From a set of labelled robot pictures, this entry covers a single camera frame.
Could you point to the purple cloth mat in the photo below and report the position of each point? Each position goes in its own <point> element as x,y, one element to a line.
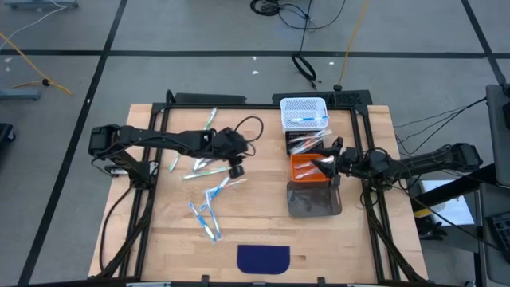
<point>263,259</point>

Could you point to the black toothbrush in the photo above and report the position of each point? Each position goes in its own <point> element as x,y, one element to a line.
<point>311,136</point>
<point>304,146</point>

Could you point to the white perforated plastic basket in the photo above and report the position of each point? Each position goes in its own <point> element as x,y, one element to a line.
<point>303,105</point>

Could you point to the grey table foot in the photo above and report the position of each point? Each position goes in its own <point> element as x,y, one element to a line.
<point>40,4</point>
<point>18,94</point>

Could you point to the black caster base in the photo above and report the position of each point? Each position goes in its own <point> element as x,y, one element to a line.
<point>6,132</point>

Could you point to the grey desk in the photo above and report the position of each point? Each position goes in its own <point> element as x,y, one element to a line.
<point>500,131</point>

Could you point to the white box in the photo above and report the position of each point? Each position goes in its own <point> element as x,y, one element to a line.
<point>450,207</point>

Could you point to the black keyboard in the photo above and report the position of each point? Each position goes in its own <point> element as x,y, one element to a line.
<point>502,235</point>

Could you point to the black perforated box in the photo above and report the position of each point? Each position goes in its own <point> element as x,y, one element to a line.
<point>350,97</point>

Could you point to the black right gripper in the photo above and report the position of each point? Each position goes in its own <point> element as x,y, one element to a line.
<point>348,161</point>

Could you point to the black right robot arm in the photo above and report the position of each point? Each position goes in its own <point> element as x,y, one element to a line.
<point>430,161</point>

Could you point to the black stand beam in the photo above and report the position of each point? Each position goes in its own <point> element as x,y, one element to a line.
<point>458,184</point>

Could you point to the grey desk panel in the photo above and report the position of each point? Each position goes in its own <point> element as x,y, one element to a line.
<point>494,275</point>

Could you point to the black perforated plastic basket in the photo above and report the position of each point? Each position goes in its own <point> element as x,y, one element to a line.
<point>318,151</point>

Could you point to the orange plastic bin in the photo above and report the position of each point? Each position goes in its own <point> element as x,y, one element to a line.
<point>294,167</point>

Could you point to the grey translucent plastic bin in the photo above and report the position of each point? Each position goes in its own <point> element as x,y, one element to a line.
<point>315,201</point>

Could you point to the green toothbrush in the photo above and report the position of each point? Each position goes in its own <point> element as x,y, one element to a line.
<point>205,173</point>
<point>198,164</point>
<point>174,162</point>
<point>210,117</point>

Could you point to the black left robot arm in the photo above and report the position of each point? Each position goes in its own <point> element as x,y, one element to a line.
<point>159,139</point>

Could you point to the black flat box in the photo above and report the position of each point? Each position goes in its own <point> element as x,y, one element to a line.
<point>209,98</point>

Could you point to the black frame clip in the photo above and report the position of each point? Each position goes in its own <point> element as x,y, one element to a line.
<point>320,281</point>
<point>205,280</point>

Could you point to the black aluminium table frame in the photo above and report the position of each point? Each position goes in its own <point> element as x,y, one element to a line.
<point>259,107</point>

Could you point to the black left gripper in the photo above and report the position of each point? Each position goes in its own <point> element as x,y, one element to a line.
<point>227,143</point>

